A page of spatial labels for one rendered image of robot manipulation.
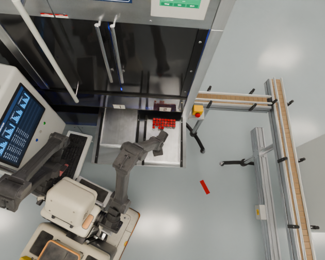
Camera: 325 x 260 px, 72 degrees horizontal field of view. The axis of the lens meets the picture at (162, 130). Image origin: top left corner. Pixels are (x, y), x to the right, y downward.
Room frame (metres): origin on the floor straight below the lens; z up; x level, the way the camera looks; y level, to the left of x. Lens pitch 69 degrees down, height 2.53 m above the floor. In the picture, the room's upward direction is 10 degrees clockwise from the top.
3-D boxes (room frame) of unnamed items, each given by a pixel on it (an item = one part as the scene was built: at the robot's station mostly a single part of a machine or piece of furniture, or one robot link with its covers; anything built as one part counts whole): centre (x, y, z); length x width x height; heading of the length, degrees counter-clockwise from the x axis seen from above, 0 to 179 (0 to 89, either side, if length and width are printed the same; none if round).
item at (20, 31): (0.70, 0.54, 1.50); 0.47 x 0.01 x 0.59; 97
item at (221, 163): (0.73, -0.96, 0.07); 0.50 x 0.08 x 0.14; 97
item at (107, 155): (0.58, 0.16, 0.87); 0.70 x 0.48 x 0.02; 97
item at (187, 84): (0.77, -0.10, 1.40); 0.04 x 0.01 x 0.80; 97
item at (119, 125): (0.62, 0.33, 0.90); 0.34 x 0.26 x 0.04; 7
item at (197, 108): (0.82, -0.24, 0.99); 0.08 x 0.07 x 0.07; 7
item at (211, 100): (0.99, -0.50, 0.92); 0.69 x 0.16 x 0.16; 97
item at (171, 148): (0.56, -0.02, 0.90); 0.34 x 0.26 x 0.04; 7
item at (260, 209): (0.20, -0.96, 0.50); 0.12 x 0.05 x 0.09; 7
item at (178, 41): (0.76, 0.09, 1.50); 0.43 x 0.01 x 0.59; 97
